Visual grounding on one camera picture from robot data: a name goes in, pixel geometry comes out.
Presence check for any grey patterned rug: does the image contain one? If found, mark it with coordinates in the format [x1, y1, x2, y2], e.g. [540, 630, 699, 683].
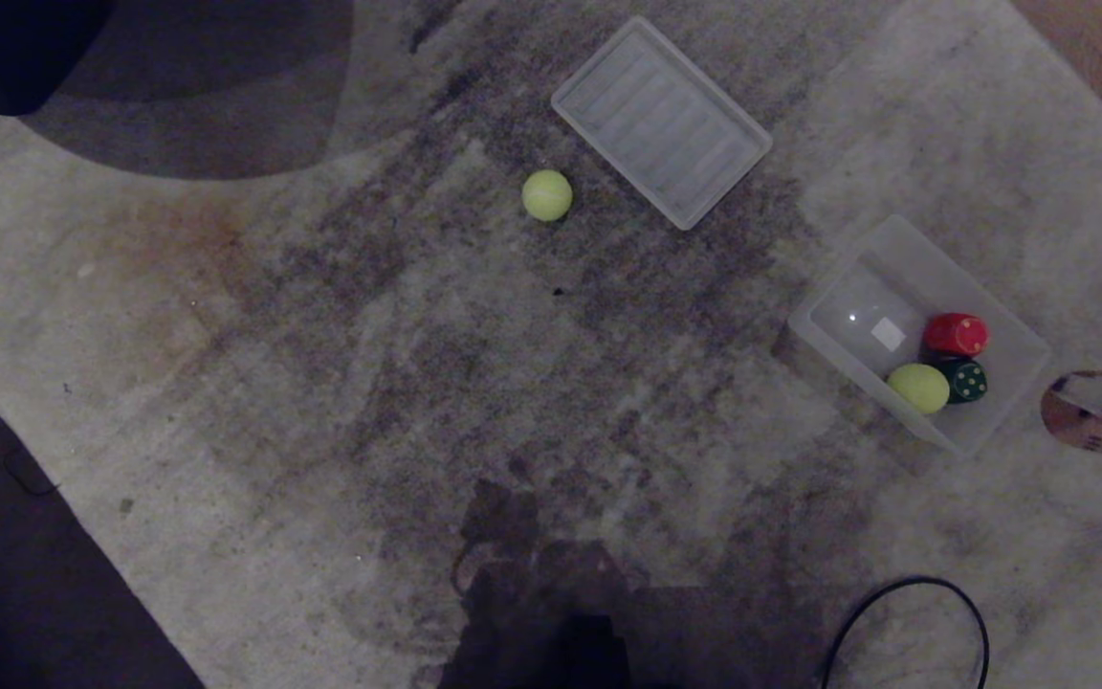
[0, 0, 1102, 689]

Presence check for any green die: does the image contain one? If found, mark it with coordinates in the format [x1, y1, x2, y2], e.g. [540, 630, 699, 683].
[935, 357, 989, 405]

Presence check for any black cable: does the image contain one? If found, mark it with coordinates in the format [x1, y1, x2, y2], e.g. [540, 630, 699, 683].
[821, 576, 991, 689]

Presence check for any dark furniture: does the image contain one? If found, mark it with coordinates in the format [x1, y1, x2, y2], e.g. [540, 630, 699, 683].
[0, 0, 117, 118]

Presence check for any clear plastic box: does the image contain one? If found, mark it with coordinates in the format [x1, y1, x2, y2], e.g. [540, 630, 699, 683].
[787, 213, 1053, 456]

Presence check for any clear plastic box lid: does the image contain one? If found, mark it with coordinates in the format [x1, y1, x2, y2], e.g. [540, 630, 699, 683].
[551, 15, 774, 232]

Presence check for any red die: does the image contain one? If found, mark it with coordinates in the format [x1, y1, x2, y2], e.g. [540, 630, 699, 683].
[924, 313, 990, 358]

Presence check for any yellow tennis ball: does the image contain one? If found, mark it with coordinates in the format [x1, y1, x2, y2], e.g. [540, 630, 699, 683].
[887, 363, 951, 415]
[521, 169, 574, 223]

